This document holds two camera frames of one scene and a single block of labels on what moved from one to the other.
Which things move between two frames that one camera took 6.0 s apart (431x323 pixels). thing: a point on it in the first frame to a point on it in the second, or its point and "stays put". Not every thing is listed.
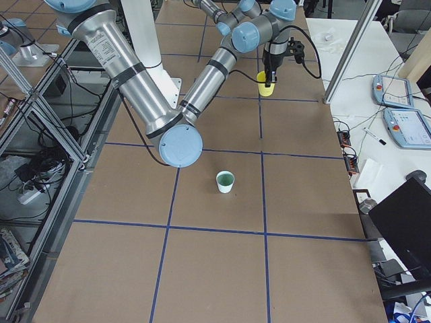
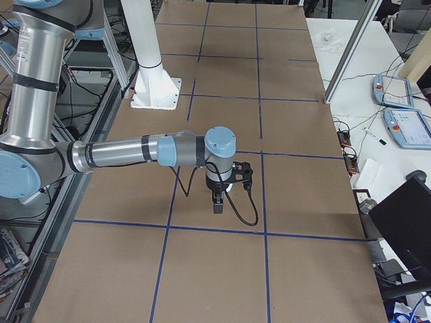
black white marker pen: x=381 y=141 stays put
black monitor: x=404 y=219 stays put
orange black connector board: x=344 y=138 stays put
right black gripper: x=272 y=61 to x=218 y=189
